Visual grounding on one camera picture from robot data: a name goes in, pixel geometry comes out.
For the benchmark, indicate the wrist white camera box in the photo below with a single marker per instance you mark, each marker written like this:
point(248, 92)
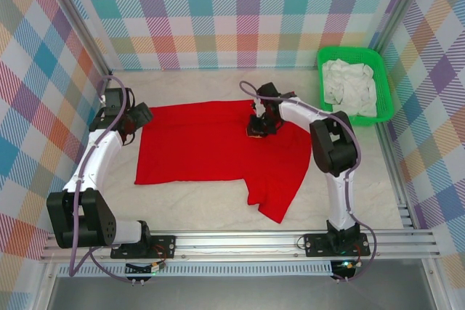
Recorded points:
point(256, 106)
point(104, 100)

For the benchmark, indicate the green plastic basket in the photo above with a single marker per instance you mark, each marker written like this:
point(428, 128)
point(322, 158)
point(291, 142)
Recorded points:
point(386, 92)

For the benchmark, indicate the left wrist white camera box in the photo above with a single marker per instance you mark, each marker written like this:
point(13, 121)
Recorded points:
point(104, 100)

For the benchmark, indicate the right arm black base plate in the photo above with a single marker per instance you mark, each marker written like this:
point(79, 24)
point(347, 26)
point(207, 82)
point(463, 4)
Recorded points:
point(316, 244)

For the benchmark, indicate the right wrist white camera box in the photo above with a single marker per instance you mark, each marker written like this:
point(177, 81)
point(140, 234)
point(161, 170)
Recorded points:
point(256, 106)

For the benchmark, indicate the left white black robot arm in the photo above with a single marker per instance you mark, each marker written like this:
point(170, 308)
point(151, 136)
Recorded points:
point(98, 157)

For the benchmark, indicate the aluminium frame leg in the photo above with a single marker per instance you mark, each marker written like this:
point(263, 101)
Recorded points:
point(45, 288)
point(437, 288)

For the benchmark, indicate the aluminium mounting rail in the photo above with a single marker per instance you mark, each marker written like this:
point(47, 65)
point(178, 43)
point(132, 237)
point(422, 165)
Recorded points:
point(236, 244)

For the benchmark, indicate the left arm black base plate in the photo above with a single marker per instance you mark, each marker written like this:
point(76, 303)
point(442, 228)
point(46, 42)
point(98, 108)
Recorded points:
point(163, 244)

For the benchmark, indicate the red printed t-shirt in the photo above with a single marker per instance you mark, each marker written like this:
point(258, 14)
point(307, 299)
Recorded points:
point(203, 143)

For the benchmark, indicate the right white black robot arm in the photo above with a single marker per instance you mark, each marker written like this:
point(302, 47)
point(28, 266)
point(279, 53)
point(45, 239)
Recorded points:
point(339, 201)

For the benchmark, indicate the white t-shirt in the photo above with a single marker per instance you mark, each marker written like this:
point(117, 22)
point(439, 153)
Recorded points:
point(348, 88)

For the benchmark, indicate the aluminium frame post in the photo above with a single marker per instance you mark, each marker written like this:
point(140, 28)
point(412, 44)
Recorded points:
point(399, 5)
point(72, 19)

